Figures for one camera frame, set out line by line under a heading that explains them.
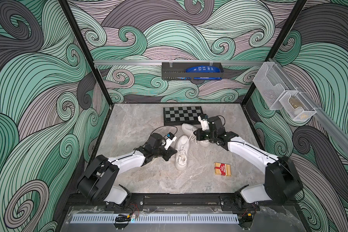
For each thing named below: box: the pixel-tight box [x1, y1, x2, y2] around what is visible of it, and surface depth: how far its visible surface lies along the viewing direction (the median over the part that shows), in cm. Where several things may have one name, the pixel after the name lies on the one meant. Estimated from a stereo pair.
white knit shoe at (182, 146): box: [174, 135, 190, 171], surface depth 87 cm
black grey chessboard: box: [163, 105, 204, 127], surface depth 109 cm
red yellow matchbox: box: [213, 162, 232, 177], surface depth 85 cm
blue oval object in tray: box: [185, 65, 221, 73], surface depth 94 cm
